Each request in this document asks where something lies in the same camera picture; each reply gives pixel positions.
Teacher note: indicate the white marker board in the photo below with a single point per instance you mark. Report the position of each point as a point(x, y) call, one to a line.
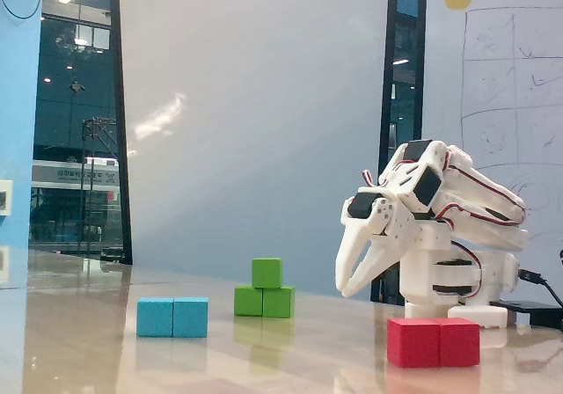
point(506, 38)

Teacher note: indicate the long green block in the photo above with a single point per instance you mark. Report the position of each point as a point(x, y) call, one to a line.
point(264, 301)

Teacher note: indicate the long blue block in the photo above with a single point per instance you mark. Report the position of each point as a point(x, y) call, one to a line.
point(171, 317)

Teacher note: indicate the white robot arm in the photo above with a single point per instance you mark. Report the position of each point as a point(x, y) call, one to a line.
point(418, 275)

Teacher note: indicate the long red block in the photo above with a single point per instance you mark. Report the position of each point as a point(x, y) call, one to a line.
point(431, 343)

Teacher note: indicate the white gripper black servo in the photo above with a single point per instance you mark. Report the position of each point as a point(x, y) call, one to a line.
point(361, 223)

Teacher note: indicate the black slanted frame post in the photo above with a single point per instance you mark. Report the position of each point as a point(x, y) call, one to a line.
point(119, 104)

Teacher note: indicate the black window frame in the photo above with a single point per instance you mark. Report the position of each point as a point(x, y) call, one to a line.
point(392, 38)

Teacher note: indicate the black power box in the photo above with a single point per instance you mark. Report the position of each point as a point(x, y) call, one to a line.
point(536, 311)

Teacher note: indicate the small green cube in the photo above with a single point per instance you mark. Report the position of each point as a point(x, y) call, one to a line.
point(267, 273)

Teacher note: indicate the dark scaffold tower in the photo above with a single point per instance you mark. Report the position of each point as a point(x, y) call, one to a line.
point(99, 123)

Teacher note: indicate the white sign banner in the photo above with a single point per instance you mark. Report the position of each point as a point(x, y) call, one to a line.
point(66, 175)

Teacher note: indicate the white wall socket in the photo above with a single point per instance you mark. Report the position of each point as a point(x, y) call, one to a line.
point(5, 187)

